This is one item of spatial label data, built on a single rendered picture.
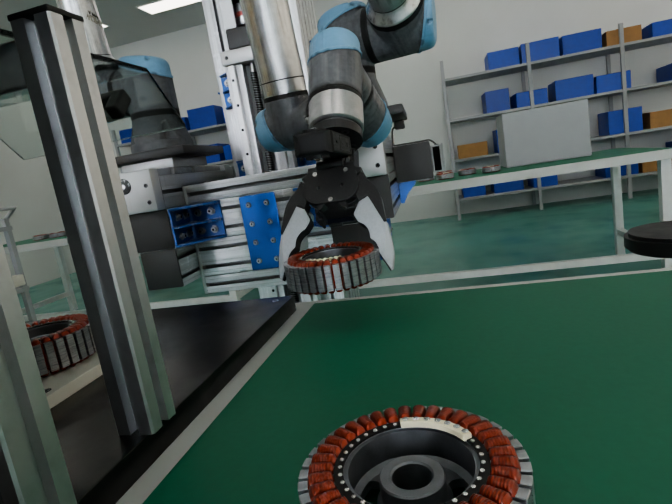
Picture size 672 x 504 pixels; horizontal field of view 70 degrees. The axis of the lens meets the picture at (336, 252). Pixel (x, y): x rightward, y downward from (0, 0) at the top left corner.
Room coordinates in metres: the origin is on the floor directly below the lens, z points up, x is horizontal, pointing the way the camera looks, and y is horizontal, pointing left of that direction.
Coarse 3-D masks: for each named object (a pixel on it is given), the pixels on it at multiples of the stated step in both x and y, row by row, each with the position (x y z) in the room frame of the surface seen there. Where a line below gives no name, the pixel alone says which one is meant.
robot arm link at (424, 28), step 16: (368, 0) 0.98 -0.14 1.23; (384, 0) 0.96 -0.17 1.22; (400, 0) 0.97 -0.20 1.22; (416, 0) 0.99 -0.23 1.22; (432, 0) 1.03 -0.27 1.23; (368, 16) 1.03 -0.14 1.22; (384, 16) 1.00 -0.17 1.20; (400, 16) 0.99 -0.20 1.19; (416, 16) 1.00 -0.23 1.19; (432, 16) 1.01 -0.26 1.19; (368, 32) 1.05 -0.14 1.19; (384, 32) 1.02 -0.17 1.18; (400, 32) 1.01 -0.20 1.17; (416, 32) 1.02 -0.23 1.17; (432, 32) 1.02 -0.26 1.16; (384, 48) 1.06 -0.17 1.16; (400, 48) 1.05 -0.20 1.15; (416, 48) 1.05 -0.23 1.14
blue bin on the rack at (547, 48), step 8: (544, 40) 5.90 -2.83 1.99; (552, 40) 5.88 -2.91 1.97; (520, 48) 6.01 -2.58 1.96; (536, 48) 5.93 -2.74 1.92; (544, 48) 5.91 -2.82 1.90; (552, 48) 5.88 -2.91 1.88; (520, 56) 6.07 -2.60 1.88; (536, 56) 5.93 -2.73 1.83; (544, 56) 5.91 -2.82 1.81; (552, 56) 5.88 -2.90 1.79
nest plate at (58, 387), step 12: (84, 360) 0.46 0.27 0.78; (96, 360) 0.46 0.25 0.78; (60, 372) 0.44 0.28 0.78; (72, 372) 0.43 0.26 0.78; (84, 372) 0.43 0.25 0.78; (96, 372) 0.44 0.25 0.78; (48, 384) 0.41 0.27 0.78; (60, 384) 0.41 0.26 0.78; (72, 384) 0.41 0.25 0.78; (84, 384) 0.42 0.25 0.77; (48, 396) 0.38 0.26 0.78; (60, 396) 0.39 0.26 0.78
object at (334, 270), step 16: (304, 256) 0.56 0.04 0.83; (320, 256) 0.58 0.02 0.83; (336, 256) 0.51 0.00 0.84; (352, 256) 0.51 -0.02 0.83; (368, 256) 0.51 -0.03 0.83; (288, 272) 0.52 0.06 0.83; (304, 272) 0.50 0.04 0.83; (320, 272) 0.49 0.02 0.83; (336, 272) 0.49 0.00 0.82; (352, 272) 0.50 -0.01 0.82; (368, 272) 0.51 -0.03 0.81; (304, 288) 0.50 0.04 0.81; (320, 288) 0.49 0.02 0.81; (336, 288) 0.49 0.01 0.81; (352, 288) 0.50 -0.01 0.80
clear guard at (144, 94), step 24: (96, 72) 0.50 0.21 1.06; (120, 72) 0.52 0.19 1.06; (144, 72) 0.53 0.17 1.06; (24, 96) 0.55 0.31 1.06; (120, 96) 0.56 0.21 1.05; (144, 96) 0.56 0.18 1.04; (0, 120) 0.60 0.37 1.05; (24, 120) 0.60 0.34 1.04; (120, 120) 0.59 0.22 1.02; (144, 120) 0.58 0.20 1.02; (168, 120) 0.58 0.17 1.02; (24, 144) 0.63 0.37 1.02
